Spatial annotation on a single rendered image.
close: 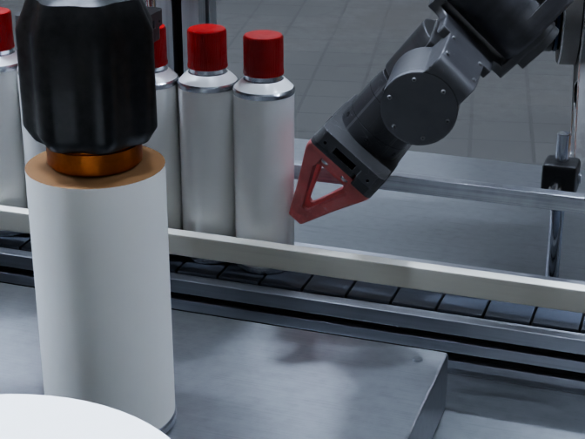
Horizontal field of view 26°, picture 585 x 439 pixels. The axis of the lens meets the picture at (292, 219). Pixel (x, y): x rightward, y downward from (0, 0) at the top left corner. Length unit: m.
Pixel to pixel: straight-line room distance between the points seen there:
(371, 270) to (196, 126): 0.19
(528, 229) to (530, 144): 2.83
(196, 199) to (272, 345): 0.18
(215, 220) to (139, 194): 0.32
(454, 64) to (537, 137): 3.31
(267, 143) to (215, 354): 0.19
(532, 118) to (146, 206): 3.67
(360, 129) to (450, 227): 0.33
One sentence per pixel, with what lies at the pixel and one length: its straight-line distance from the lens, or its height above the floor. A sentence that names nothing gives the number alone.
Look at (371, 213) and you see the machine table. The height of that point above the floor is 0.83.
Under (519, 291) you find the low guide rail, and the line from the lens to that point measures 1.02.
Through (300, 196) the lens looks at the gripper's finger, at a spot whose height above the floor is 0.95.
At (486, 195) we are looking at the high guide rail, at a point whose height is 0.95.
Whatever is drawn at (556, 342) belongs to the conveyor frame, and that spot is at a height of 0.87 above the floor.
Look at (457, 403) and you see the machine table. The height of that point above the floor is 0.83.
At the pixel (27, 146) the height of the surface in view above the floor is 0.97.
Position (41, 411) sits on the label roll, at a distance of 0.63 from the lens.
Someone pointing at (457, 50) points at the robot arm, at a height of 1.10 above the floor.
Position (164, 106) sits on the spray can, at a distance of 1.08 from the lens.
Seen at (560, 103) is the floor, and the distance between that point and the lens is 4.60.
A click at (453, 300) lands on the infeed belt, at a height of 0.88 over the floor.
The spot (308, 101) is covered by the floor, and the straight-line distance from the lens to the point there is 4.52.
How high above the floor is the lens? 1.34
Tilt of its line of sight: 23 degrees down
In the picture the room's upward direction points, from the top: straight up
